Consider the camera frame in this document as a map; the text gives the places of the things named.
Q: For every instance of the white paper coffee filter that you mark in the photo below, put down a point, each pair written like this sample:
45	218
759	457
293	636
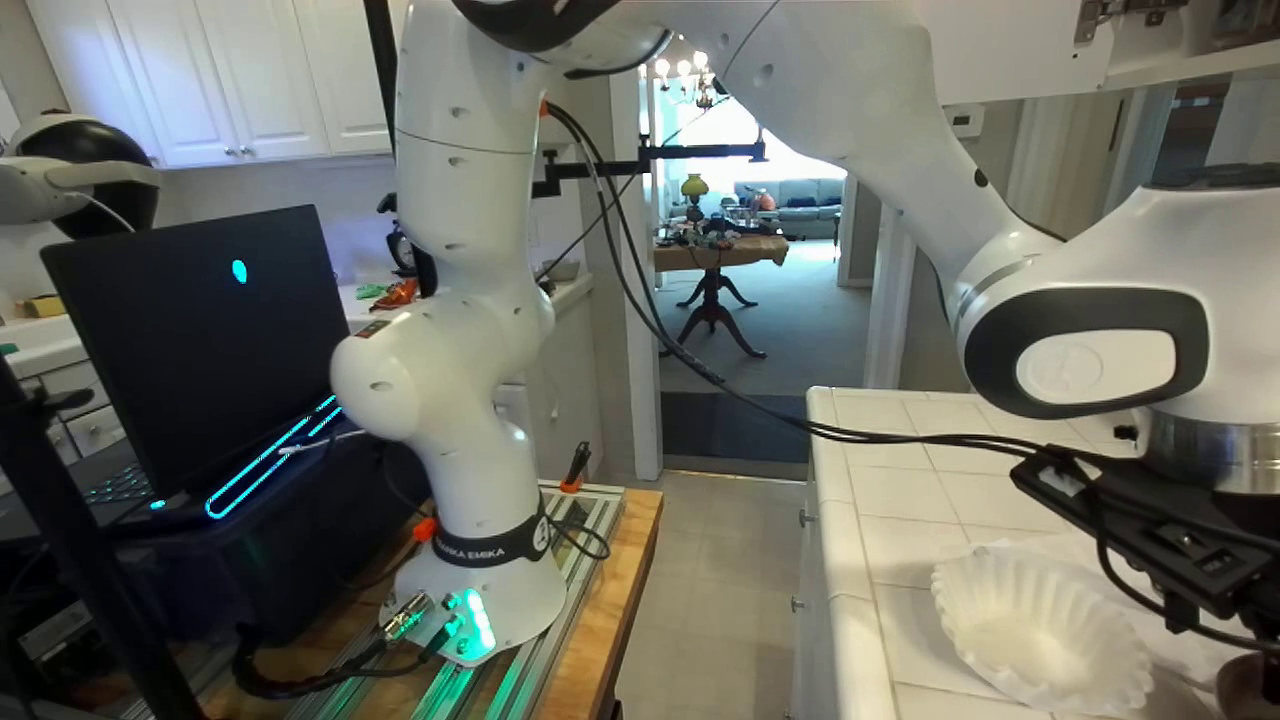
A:
1042	625

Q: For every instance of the lit chandelier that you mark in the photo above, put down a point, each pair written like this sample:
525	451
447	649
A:
684	75

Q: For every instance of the small metal pot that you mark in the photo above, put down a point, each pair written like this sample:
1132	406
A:
1251	691

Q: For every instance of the dark wooden pedestal table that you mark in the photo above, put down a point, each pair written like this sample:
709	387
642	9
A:
713	303

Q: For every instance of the black tripod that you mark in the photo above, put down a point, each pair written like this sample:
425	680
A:
80	563

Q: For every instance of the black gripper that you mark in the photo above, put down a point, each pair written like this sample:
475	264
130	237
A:
1267	625

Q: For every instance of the grey sofa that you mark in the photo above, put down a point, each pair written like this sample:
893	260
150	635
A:
802	205

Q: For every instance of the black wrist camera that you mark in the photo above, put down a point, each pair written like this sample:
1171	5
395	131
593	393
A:
1173	542

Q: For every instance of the black camera mounting rod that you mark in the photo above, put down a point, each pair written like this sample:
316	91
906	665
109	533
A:
614	167

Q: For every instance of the white wall cabinet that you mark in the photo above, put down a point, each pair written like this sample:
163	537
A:
203	75
1015	47

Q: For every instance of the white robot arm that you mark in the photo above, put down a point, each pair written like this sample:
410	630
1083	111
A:
467	201

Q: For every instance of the black white VR headset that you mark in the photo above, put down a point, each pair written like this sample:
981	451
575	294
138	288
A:
93	167

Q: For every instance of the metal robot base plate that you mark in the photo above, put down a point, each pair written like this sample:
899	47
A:
535	665

